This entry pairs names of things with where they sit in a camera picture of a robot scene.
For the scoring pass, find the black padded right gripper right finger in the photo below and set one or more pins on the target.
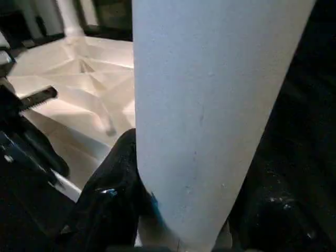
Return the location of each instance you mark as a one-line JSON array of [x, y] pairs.
[[294, 210]]

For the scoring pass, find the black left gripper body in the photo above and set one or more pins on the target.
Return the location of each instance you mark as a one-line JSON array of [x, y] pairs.
[[26, 142]]

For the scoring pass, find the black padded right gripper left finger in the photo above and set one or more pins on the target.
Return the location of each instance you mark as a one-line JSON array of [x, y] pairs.
[[107, 205]]

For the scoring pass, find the white plastic table top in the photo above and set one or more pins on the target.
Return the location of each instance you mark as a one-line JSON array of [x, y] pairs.
[[79, 94]]

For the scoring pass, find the white plastic table leg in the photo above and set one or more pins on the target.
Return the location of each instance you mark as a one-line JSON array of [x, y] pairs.
[[210, 105], [69, 16]]

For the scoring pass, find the black work mat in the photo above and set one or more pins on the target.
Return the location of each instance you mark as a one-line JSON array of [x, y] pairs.
[[310, 79]]

